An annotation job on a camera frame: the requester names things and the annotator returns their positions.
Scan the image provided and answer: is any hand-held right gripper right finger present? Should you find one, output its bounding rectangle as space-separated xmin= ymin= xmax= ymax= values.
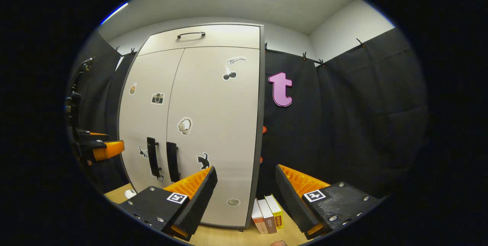
xmin=275 ymin=164 xmax=382 ymax=240

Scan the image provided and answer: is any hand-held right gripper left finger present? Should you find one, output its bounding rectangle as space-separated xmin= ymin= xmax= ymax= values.
xmin=120 ymin=166 xmax=218 ymax=241

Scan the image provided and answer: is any white shoe cabinet door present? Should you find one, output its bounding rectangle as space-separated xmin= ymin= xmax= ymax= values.
xmin=118 ymin=48 xmax=185 ymax=195
xmin=167 ymin=47 xmax=261 ymax=227

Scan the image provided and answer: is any white shoe cabinet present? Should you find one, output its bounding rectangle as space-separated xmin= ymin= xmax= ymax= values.
xmin=117 ymin=22 xmax=266 ymax=232

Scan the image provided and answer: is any white cabinet drawer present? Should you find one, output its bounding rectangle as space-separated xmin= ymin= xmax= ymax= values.
xmin=137 ymin=24 xmax=261 ymax=56

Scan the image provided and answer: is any yellow book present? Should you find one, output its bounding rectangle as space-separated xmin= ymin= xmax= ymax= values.
xmin=265 ymin=195 xmax=284 ymax=230

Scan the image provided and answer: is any brown book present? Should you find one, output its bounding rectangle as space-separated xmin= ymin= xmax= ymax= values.
xmin=258 ymin=199 xmax=278 ymax=234

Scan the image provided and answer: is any small ceiling light panel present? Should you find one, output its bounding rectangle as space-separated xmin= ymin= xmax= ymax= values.
xmin=100 ymin=2 xmax=129 ymax=26

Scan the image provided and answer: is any black backdrop cloth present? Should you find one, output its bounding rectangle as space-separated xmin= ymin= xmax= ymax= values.
xmin=65 ymin=27 xmax=427 ymax=204

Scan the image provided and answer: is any black door handle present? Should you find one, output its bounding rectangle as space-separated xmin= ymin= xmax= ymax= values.
xmin=166 ymin=141 xmax=181 ymax=183
xmin=147 ymin=137 xmax=162 ymax=179

